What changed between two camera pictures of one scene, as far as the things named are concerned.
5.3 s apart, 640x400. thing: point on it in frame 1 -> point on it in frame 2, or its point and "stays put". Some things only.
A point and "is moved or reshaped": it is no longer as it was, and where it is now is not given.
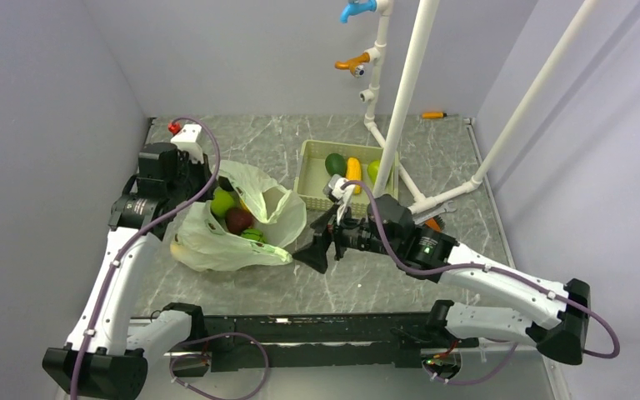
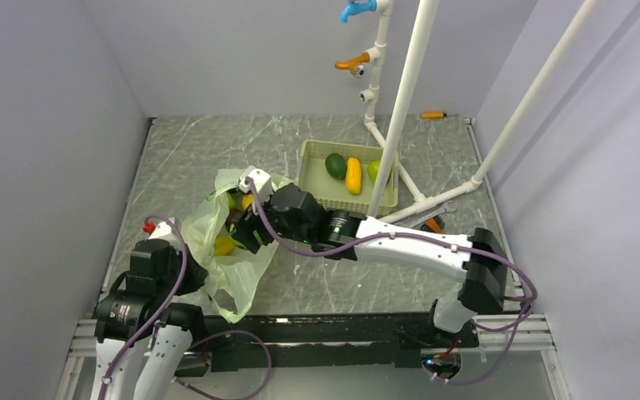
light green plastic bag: [203, 245] is moved or reshaped
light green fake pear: [372, 169] stays put
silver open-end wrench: [444, 207] stays put
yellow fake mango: [353, 172] stays put
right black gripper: [315, 254] -> [246, 223]
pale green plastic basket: [312, 174] stays put
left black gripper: [203, 170] -> [197, 274]
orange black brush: [436, 222] stays put
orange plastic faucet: [355, 65] stays put
